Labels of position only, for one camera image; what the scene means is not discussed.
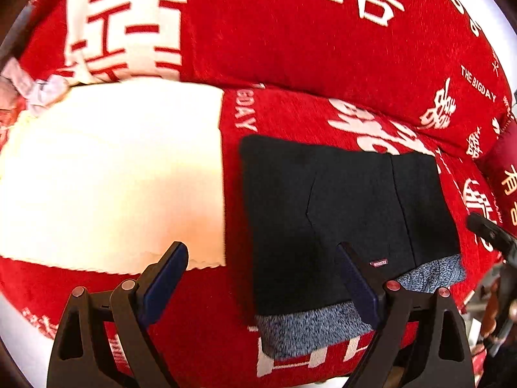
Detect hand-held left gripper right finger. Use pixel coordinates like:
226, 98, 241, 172
336, 242, 475, 388

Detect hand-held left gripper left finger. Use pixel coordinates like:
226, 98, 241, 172
46, 241, 190, 388

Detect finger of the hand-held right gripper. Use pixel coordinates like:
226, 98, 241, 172
466, 212, 517, 267

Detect black pants with grey lining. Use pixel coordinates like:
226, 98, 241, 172
239, 134, 467, 360

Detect dark red printed pillow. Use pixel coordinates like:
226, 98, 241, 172
477, 119, 517, 231

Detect red printed bed cover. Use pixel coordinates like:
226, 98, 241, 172
0, 77, 510, 388

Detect crumpled white cloth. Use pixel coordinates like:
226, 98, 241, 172
0, 57, 71, 118

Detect red printed folded blanket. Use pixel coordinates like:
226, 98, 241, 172
18, 0, 512, 158

